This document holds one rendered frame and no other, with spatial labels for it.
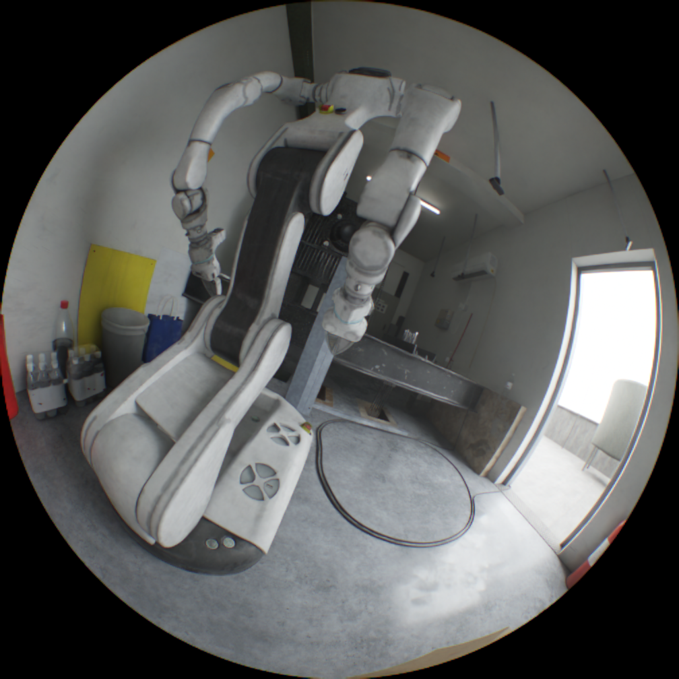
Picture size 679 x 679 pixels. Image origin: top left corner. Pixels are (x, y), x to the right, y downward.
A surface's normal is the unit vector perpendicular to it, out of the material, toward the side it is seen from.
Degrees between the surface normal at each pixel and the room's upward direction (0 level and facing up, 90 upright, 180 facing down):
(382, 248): 133
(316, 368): 90
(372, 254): 141
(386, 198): 111
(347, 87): 128
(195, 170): 84
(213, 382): 23
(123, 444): 17
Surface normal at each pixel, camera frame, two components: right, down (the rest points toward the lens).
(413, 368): 0.04, 0.12
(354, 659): 0.38, -0.92
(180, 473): 0.32, -0.78
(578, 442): -0.92, -0.38
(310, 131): -0.28, 0.61
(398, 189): -0.16, 0.38
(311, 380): 0.26, 0.20
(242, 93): 0.81, 0.57
